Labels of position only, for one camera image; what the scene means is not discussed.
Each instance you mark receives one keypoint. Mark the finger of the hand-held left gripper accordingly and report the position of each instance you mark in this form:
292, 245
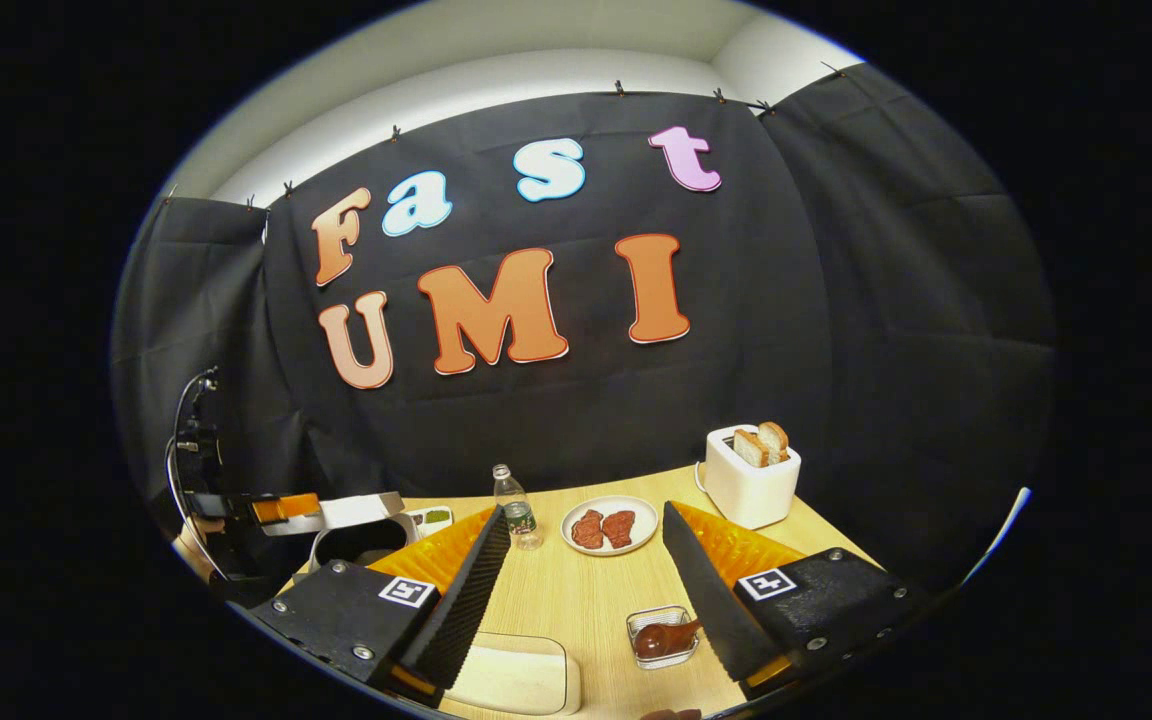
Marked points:
286, 508

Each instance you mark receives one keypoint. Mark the red meat piece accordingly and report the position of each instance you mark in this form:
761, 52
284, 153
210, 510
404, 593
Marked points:
588, 530
619, 528

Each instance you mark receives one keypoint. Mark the toasted bread slice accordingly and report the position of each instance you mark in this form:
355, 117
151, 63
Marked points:
749, 450
776, 438

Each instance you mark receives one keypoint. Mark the small white sauce dish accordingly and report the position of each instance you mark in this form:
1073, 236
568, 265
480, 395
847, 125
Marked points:
431, 518

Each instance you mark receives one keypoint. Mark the brown wooden spoon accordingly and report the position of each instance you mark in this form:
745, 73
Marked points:
661, 638

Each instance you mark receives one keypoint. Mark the white rice cooker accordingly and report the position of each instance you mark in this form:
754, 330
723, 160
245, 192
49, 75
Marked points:
366, 512

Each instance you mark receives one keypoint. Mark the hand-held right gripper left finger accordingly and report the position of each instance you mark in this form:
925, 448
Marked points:
466, 600

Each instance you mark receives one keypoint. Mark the white toaster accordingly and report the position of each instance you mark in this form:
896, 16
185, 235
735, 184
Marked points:
751, 495

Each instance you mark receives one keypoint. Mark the clear plastic water bottle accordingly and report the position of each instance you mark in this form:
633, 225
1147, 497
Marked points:
519, 515

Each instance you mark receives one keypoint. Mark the white round plate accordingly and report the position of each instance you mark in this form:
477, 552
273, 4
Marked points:
646, 515

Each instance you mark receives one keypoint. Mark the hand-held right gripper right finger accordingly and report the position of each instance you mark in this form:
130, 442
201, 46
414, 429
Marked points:
706, 600

